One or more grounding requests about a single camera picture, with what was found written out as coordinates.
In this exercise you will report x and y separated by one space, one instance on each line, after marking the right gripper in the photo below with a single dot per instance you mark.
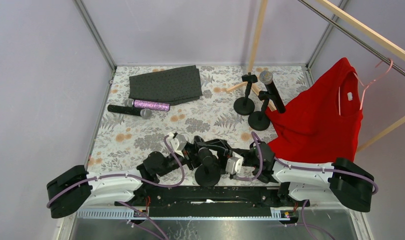
224 151

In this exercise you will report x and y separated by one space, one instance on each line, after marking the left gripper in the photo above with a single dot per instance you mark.
192 153

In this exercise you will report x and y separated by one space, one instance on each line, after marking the black mic stand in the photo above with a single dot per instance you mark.
258 120
244 105
208 173

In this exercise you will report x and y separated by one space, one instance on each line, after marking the black microphone silver grille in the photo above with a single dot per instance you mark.
266 77

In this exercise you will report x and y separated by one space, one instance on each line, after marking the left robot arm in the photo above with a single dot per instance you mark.
77 187

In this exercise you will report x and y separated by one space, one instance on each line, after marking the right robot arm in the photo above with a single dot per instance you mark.
341 181

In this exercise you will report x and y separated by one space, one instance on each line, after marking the dark grey perforated felt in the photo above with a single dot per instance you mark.
172 86

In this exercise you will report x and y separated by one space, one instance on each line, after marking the purple glitter microphone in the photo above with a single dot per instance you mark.
157 106

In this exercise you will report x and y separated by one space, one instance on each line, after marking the red t-shirt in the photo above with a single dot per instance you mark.
323 122

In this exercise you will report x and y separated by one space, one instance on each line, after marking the pink clothes hanger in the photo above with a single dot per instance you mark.
365 86

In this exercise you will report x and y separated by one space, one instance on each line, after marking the metal hanging rod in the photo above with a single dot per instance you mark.
347 33

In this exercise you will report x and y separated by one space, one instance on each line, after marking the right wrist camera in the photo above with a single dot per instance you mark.
234 165

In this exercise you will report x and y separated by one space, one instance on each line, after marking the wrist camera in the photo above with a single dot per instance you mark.
176 143
234 165

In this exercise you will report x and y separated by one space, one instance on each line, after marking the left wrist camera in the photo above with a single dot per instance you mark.
176 143

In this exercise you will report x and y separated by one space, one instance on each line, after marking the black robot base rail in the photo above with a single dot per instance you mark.
210 202

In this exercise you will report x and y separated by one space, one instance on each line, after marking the wooden clothes rack frame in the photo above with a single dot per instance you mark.
293 34

